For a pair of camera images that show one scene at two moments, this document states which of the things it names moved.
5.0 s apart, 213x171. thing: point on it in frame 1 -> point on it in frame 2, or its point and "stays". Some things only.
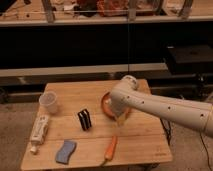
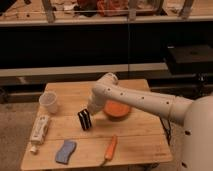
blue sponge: (62, 156) stays
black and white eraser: (85, 119) stays
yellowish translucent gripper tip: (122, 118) -> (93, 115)
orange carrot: (110, 150) stays
